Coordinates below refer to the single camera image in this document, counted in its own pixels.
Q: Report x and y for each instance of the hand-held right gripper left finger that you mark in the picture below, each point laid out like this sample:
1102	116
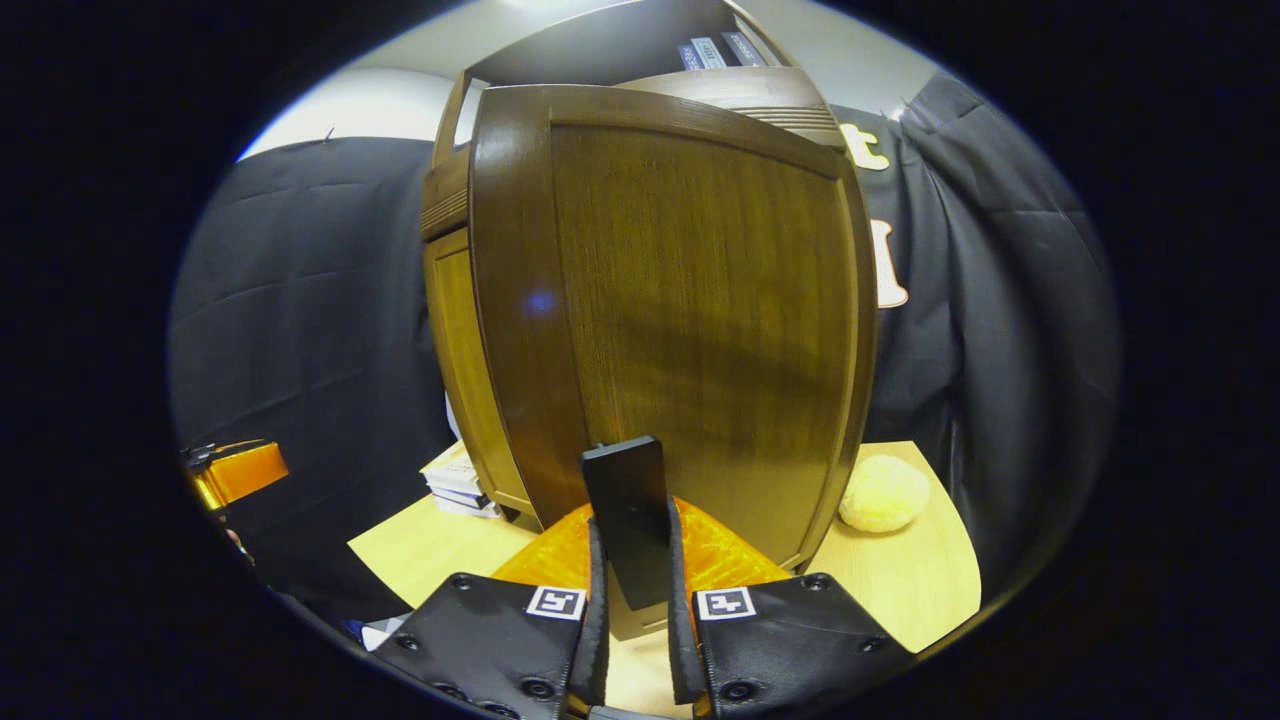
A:
598	650

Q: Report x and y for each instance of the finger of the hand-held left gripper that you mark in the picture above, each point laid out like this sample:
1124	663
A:
245	472

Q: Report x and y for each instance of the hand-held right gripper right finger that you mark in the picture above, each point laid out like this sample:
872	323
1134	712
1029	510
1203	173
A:
682	650

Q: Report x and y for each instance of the wooden cabinet door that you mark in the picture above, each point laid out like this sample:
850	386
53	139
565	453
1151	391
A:
700	300
470	380

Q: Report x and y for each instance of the wooden double-door shoe cabinet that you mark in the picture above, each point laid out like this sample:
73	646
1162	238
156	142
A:
600	40

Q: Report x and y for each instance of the stack of white books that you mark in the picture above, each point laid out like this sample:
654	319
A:
455	482

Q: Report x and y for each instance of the yellow fluffy ball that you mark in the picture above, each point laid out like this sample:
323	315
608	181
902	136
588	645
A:
883	493

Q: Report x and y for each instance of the purple spine book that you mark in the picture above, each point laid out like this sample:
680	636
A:
688	56

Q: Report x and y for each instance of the light grey spine book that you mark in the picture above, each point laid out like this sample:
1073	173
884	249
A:
708	52

